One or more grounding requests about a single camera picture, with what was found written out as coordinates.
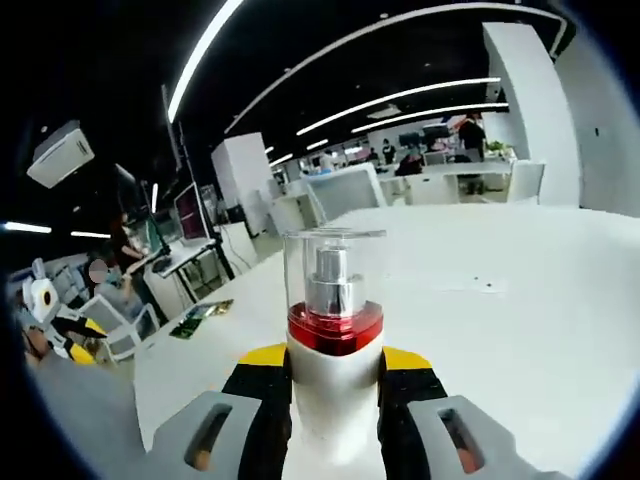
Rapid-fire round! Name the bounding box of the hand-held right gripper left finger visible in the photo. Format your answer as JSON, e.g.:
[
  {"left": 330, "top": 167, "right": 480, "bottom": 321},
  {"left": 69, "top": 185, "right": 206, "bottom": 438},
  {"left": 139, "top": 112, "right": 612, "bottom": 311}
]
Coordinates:
[{"left": 152, "top": 343, "right": 294, "bottom": 480}]

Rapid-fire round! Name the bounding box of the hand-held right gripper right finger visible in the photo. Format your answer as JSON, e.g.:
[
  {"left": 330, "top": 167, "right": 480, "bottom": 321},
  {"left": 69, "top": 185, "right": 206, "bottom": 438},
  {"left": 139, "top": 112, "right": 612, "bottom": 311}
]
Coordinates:
[{"left": 378, "top": 347, "right": 519, "bottom": 480}]

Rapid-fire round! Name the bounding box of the red-collared white skincare bottle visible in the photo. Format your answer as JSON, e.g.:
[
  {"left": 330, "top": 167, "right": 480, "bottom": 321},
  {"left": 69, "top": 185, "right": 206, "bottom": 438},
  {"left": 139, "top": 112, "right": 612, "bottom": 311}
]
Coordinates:
[{"left": 282, "top": 228, "right": 389, "bottom": 480}]

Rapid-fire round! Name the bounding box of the green skincare sample packet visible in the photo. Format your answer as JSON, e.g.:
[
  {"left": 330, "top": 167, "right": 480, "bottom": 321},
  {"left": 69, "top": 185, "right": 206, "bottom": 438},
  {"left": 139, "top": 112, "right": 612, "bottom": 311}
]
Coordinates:
[{"left": 168, "top": 302, "right": 224, "bottom": 340}]

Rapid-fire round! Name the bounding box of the person's left hand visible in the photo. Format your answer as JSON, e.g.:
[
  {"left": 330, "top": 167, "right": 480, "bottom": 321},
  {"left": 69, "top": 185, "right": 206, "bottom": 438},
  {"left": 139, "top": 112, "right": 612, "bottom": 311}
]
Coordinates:
[{"left": 23, "top": 329, "right": 51, "bottom": 364}]

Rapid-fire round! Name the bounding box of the white armrest office chair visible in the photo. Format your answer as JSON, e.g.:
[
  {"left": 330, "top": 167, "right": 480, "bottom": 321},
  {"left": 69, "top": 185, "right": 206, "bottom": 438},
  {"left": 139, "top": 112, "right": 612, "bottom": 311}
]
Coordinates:
[{"left": 79, "top": 294, "right": 162, "bottom": 362}]

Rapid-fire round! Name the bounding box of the white standing desk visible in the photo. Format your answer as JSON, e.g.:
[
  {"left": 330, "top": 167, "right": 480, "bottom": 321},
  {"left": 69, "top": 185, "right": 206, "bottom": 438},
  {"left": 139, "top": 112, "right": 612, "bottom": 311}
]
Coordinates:
[{"left": 149, "top": 238, "right": 236, "bottom": 311}]

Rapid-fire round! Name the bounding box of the white ceiling air conditioner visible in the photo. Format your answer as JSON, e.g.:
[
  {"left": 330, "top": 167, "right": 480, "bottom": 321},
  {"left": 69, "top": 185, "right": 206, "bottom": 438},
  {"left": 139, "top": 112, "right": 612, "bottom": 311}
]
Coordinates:
[{"left": 25, "top": 119, "right": 96, "bottom": 190}]

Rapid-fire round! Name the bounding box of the desk computer screen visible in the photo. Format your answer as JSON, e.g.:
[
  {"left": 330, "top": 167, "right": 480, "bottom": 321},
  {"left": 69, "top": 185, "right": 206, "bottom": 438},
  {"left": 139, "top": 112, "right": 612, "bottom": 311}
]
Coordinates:
[{"left": 173, "top": 182, "right": 209, "bottom": 242}]

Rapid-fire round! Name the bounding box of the white partition cabinet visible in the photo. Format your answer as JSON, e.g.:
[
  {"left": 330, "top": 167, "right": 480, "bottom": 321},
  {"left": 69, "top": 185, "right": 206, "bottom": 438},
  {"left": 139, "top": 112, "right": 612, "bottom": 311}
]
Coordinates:
[{"left": 304, "top": 162, "right": 389, "bottom": 224}]

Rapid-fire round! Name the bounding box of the long white office desk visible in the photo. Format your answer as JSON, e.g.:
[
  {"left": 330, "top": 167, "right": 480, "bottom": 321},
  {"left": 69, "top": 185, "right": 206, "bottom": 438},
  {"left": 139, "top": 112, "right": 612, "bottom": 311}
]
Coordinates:
[{"left": 377, "top": 159, "right": 516, "bottom": 206}]

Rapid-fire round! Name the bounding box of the long curved ceiling light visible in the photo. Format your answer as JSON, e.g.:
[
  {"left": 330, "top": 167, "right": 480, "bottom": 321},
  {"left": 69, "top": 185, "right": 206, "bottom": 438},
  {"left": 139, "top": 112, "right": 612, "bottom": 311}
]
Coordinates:
[{"left": 167, "top": 0, "right": 246, "bottom": 124}]

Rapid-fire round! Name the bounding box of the straight ceiling light strip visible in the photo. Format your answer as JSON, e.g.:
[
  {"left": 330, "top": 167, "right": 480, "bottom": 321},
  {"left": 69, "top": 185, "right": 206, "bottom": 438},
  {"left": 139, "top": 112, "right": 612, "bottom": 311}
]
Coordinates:
[
  {"left": 297, "top": 77, "right": 501, "bottom": 136},
  {"left": 351, "top": 102, "right": 510, "bottom": 134}
]

